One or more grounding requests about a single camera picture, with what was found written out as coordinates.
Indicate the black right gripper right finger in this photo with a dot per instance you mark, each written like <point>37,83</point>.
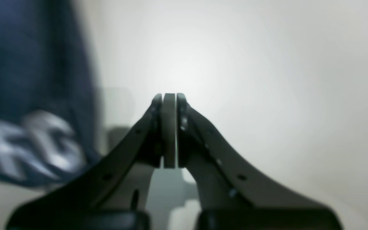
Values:
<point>234,195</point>

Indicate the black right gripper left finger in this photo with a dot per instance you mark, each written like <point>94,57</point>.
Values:
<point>113,194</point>

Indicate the dark blue t-shirt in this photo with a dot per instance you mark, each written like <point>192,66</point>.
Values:
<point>47,101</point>

